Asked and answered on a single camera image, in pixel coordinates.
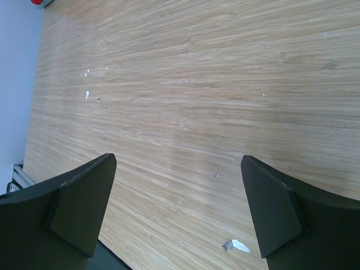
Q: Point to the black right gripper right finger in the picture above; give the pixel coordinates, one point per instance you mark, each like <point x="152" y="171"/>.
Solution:
<point x="297" y="225"/>

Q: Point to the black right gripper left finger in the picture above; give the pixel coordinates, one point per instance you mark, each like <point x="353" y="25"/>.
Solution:
<point x="55" y="224"/>

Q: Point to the white paper scrap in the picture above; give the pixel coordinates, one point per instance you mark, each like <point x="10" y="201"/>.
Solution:
<point x="235" y="244"/>

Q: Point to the red folded shirt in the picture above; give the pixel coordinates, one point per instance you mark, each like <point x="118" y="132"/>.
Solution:
<point x="37" y="2"/>

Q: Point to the aluminium frame rail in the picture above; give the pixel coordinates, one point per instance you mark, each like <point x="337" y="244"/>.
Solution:
<point x="19" y="179"/>

